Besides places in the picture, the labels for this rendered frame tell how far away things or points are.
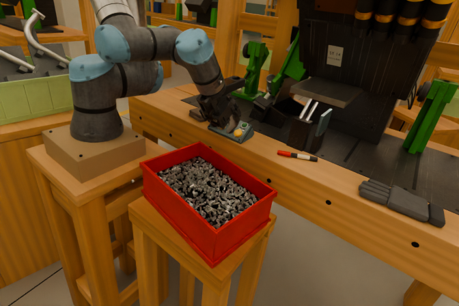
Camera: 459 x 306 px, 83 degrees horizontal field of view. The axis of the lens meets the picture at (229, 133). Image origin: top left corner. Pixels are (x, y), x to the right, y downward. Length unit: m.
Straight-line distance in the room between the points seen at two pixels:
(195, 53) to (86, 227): 0.58
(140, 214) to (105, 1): 0.52
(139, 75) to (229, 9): 0.86
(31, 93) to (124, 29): 0.82
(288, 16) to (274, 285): 1.39
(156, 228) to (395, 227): 0.61
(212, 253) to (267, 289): 1.02
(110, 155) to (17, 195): 0.71
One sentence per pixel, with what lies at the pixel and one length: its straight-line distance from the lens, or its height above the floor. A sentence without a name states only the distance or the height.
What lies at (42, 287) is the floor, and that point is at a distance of 1.73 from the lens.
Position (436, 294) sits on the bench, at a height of 0.19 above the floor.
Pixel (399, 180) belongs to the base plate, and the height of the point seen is 0.90.
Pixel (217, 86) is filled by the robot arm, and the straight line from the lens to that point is 0.66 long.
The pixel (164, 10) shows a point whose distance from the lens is 6.96.
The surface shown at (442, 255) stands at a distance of 0.84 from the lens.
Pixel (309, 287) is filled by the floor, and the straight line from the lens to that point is 1.70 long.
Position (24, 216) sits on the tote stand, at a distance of 1.55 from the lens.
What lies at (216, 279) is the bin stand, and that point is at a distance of 0.65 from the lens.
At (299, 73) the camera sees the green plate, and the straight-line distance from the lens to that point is 0.99.
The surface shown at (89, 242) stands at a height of 0.66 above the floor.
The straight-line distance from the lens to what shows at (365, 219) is 0.82.
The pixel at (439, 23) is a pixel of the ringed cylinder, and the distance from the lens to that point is 0.75.
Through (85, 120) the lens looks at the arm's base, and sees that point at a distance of 0.85.
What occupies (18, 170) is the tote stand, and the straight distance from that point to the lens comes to 1.41.
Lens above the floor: 1.34
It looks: 27 degrees down
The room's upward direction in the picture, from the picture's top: 7 degrees clockwise
